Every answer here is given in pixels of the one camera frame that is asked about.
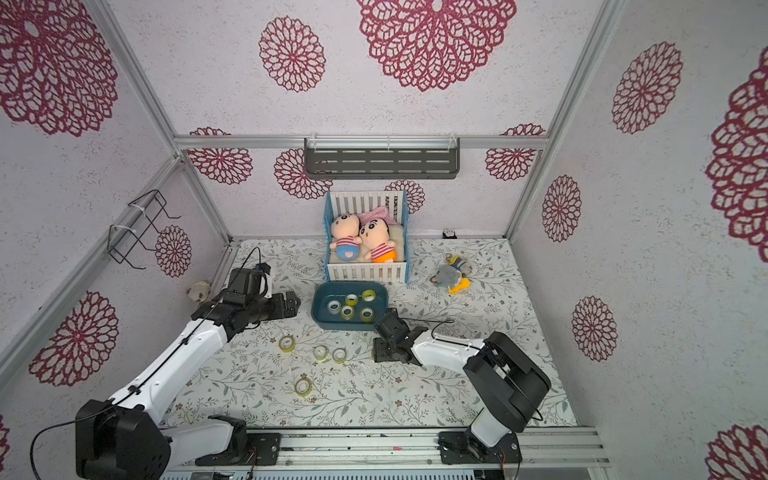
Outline clear tape roll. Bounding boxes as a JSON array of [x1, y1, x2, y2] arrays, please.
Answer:
[[327, 300, 341, 314]]

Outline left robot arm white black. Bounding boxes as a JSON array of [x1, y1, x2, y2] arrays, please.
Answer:
[[75, 291, 301, 479]]

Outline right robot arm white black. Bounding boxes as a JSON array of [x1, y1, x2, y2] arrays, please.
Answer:
[[372, 308, 552, 465]]

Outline teal plastic storage box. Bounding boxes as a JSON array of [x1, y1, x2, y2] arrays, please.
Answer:
[[310, 281, 388, 331]]

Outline plush doll blue shorts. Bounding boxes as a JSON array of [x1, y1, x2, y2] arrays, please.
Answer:
[[329, 213, 362, 262]]

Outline blue white toy crib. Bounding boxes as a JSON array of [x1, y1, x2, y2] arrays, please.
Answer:
[[323, 191, 410, 283]]

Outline plush doll orange shorts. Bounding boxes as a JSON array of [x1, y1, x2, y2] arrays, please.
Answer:
[[359, 218, 398, 263]]

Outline pink pillow in crib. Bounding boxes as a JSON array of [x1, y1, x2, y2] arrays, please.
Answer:
[[358, 206, 395, 226]]

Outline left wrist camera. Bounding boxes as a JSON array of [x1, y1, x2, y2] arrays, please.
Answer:
[[223, 263, 272, 305]]

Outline small round plush on wall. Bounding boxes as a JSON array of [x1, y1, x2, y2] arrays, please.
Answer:
[[187, 281, 211, 303]]

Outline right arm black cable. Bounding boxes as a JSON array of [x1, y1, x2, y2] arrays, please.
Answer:
[[413, 317, 544, 422]]

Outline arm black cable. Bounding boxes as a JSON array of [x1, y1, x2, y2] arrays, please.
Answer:
[[29, 245, 265, 480], [413, 317, 544, 422]]

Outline grey plush keychain toy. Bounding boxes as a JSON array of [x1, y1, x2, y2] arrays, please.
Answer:
[[430, 254, 472, 295]]

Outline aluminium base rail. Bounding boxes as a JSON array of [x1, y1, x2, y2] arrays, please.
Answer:
[[161, 427, 612, 472]]

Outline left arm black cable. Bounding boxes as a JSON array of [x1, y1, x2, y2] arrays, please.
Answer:
[[29, 245, 265, 480]]

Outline black wire wall rack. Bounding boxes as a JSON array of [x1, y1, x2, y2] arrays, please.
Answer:
[[105, 189, 179, 271]]

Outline grey wall shelf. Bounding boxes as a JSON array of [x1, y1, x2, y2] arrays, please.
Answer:
[[304, 137, 460, 180]]

